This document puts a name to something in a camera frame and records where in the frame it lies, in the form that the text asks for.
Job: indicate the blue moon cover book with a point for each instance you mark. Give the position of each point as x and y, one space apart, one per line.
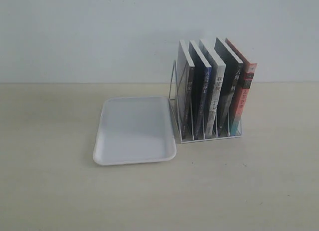
201 78

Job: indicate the black cover book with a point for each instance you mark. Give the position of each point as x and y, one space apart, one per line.
232 73

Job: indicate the red orange cover book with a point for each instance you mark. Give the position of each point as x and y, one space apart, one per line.
242 89

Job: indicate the dark grey leftmost book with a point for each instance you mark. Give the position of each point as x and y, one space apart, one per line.
184 74

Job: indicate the white grey spine book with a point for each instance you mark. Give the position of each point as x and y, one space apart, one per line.
215 84

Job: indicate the white plastic tray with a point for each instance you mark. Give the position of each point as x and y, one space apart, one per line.
134 130

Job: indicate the white wire book rack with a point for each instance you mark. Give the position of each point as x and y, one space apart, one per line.
176 121

